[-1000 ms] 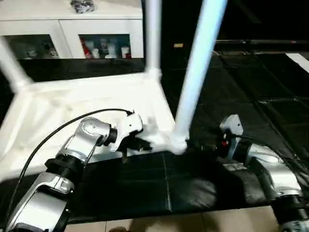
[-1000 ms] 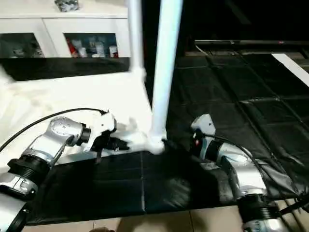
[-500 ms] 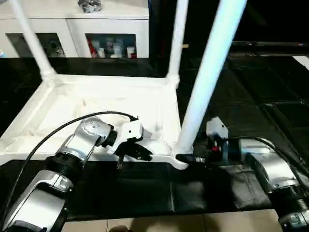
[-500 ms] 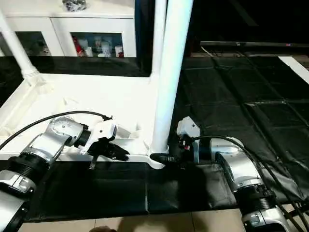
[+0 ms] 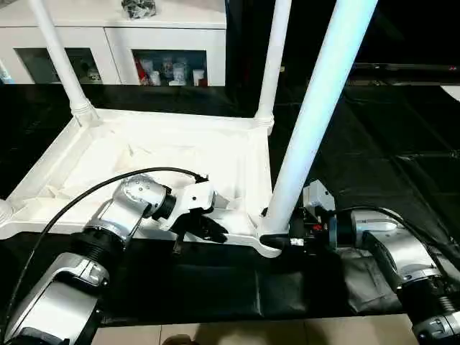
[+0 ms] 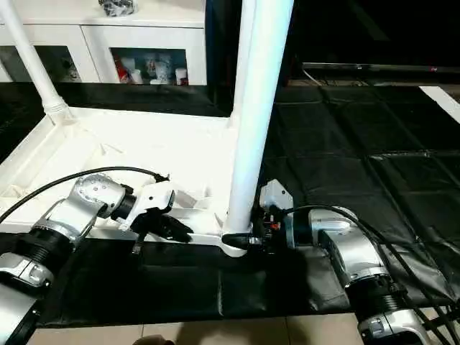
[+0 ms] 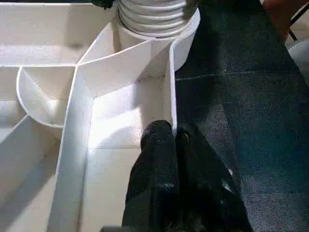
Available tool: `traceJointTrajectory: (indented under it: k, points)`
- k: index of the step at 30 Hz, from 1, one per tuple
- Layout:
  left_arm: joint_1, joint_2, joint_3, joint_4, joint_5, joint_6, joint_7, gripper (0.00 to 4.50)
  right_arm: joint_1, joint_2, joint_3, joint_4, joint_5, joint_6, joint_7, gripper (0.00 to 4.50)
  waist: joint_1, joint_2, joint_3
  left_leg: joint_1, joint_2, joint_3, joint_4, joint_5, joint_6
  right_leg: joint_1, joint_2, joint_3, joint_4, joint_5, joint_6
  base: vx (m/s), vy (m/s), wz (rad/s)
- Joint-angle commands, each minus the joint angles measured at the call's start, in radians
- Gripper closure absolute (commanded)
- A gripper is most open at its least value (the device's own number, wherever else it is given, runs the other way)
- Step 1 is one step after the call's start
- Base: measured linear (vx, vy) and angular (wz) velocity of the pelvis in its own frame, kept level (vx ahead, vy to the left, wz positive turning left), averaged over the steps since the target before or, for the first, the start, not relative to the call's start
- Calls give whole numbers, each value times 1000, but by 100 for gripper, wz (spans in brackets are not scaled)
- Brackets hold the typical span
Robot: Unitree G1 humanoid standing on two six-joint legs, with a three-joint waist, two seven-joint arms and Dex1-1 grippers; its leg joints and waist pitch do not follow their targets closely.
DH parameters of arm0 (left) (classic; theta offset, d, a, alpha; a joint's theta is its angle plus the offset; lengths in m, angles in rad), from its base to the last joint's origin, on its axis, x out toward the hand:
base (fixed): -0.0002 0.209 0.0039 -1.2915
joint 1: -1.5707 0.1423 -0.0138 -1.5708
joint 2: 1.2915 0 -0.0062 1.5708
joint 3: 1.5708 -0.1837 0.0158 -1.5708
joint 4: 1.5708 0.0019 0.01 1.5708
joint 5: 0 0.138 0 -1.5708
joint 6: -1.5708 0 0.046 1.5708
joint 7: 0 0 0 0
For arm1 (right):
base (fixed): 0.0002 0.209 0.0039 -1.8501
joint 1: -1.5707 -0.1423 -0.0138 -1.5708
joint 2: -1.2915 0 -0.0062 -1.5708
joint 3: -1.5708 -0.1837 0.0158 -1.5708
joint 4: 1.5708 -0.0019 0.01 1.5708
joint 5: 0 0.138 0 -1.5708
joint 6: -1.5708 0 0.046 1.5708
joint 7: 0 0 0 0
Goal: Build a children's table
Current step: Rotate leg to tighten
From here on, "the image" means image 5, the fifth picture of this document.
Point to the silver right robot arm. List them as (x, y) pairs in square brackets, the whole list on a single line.
[(402, 251)]

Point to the white cabinet with glass doors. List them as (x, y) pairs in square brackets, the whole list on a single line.
[(108, 36)]

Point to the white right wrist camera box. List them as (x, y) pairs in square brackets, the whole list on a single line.
[(318, 195)]

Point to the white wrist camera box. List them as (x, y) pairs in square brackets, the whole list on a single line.
[(190, 201), (318, 195)]

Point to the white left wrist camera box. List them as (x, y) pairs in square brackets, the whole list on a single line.
[(190, 201)]

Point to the glossy black long bar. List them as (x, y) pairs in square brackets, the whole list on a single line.
[(410, 67)]

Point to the crumpled silver black object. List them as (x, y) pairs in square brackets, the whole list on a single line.
[(139, 8)]

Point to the black work mat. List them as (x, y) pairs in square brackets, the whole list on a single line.
[(402, 144)]

